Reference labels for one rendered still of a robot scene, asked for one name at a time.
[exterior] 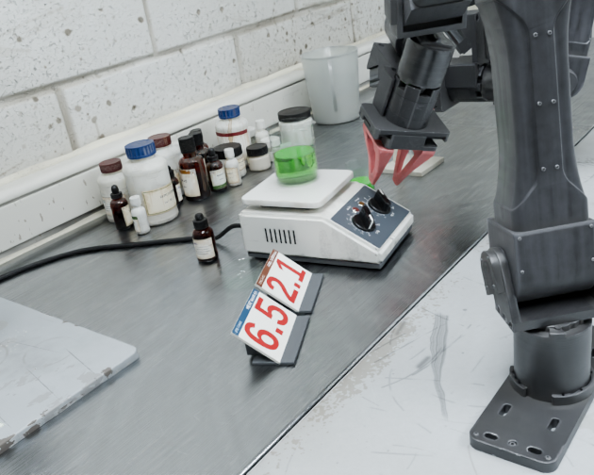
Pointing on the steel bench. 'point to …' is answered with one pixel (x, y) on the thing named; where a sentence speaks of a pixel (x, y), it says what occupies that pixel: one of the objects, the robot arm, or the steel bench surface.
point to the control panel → (386, 225)
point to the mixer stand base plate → (36, 370)
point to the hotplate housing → (315, 234)
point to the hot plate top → (316, 192)
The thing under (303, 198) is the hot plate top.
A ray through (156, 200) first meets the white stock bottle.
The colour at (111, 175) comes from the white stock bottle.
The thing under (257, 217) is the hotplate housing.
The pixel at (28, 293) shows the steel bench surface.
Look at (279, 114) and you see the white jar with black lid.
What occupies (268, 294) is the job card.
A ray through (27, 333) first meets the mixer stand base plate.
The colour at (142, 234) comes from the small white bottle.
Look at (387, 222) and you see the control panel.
